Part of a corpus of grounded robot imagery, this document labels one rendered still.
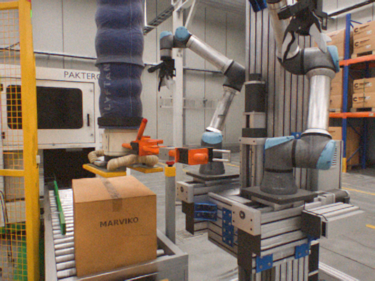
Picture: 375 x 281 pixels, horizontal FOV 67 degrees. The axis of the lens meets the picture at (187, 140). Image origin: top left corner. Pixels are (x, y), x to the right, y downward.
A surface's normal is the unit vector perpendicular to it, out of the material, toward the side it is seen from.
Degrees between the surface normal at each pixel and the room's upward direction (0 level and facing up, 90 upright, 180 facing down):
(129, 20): 108
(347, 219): 90
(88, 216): 90
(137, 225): 90
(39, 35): 90
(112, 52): 102
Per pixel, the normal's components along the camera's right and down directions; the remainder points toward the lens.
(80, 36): 0.49, 0.05
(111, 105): -0.19, -0.14
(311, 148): -0.51, -0.34
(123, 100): 0.22, -0.21
